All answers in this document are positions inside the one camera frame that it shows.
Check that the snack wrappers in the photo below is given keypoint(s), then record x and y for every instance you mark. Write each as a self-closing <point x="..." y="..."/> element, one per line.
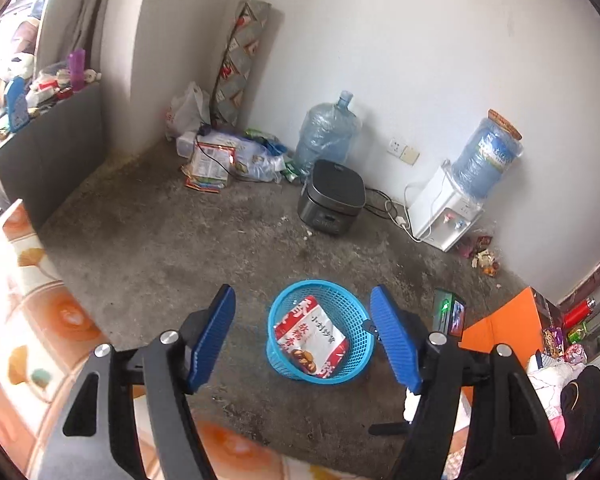
<point x="482" y="255"/>

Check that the blue labelled water jug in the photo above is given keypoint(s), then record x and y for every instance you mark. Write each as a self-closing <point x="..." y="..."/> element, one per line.
<point x="485" y="155"/>

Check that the blue detergent bottle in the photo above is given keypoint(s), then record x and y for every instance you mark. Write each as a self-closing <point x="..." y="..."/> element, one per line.
<point x="17" y="105"/>

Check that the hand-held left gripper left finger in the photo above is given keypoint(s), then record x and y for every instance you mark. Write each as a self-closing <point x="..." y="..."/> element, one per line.
<point x="212" y="340"/>

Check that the white wall outlet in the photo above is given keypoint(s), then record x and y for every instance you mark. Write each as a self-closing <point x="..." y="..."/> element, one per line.
<point x="402" y="151"/>

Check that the white water dispenser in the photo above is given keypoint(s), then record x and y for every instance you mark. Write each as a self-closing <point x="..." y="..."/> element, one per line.
<point x="437" y="205"/>

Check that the empty blue water jug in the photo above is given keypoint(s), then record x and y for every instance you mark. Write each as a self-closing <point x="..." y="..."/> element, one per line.
<point x="325" y="130"/>

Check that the black rice cooker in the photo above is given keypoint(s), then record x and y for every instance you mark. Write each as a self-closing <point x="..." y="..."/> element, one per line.
<point x="330" y="195"/>

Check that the blue plastic basket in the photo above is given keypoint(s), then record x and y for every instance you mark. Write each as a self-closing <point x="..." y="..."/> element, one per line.
<point x="285" y="365"/>

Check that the purple bottle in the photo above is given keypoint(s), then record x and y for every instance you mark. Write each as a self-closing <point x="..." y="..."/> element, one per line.
<point x="76" y="70"/>

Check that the red and white snack bag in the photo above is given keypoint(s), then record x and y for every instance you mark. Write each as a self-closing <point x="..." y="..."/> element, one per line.
<point x="310" y="335"/>

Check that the pile of plastic packets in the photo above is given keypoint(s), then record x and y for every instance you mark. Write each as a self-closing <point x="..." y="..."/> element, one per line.
<point x="230" y="160"/>

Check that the white and pink cloth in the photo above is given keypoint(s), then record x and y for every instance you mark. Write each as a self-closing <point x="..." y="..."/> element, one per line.
<point x="550" y="380"/>

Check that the white plastic bag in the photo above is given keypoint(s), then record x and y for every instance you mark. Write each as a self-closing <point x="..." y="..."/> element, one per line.
<point x="185" y="112"/>

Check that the red bottle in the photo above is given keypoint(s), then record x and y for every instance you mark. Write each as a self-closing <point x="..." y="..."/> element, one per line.
<point x="579" y="312"/>

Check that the grey cabinet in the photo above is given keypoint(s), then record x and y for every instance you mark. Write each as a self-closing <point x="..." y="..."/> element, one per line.
<point x="55" y="150"/>

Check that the black cap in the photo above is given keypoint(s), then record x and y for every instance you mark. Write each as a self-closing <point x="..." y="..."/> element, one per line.
<point x="585" y="410"/>

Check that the rolled printed mat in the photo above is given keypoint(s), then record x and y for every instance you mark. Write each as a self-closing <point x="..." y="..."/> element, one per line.
<point x="240" y="60"/>

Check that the orange box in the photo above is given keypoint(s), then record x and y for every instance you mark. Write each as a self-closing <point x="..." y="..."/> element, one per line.
<point x="505" y="320"/>

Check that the grey curtain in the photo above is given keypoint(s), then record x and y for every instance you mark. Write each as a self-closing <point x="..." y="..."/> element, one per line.
<point x="90" y="5"/>

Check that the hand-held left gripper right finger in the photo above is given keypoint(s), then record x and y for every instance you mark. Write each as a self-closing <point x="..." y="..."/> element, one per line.
<point x="395" y="340"/>

